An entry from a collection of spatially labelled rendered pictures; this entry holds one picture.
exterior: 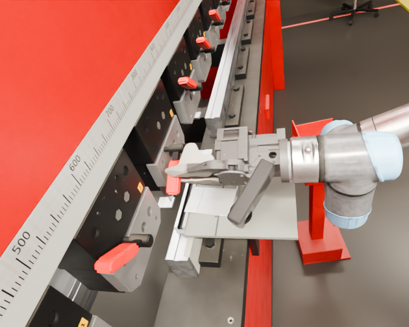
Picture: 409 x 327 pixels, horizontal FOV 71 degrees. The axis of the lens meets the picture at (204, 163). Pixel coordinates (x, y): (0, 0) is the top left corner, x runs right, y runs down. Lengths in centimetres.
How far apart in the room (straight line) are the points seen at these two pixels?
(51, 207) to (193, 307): 52
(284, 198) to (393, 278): 114
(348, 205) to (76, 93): 44
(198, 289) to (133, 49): 57
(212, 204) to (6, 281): 53
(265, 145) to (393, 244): 147
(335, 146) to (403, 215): 157
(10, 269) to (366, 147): 44
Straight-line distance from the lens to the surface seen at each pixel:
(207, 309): 76
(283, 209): 71
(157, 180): 55
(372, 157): 46
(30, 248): 32
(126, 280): 45
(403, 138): 62
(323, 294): 170
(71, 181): 35
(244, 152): 47
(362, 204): 54
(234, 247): 82
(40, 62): 34
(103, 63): 43
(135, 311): 186
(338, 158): 46
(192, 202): 77
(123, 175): 43
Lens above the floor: 158
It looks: 42 degrees down
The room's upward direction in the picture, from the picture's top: 19 degrees counter-clockwise
